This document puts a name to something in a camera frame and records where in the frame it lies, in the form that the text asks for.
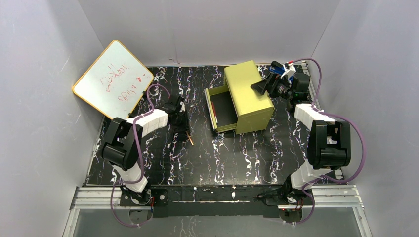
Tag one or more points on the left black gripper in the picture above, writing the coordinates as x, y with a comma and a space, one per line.
180, 123

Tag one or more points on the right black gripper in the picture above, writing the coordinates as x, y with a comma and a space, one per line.
270, 86

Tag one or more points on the gold makeup pencil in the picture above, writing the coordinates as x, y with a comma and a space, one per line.
189, 138

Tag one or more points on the green drawer cabinet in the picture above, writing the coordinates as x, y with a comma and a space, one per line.
238, 107

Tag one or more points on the red and black makeup pen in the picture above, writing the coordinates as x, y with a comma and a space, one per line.
214, 112

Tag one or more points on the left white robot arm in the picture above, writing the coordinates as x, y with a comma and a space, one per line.
121, 146

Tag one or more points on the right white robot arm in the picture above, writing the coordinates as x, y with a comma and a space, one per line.
328, 147

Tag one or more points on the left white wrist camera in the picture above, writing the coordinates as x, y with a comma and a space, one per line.
182, 107

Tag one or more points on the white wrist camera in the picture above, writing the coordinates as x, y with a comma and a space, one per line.
289, 70
182, 107

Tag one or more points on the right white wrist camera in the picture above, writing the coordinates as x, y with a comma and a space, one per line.
289, 70

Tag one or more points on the whiteboard with yellow frame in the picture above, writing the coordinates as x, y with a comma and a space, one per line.
115, 82

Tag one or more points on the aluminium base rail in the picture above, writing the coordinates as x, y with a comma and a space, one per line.
238, 210

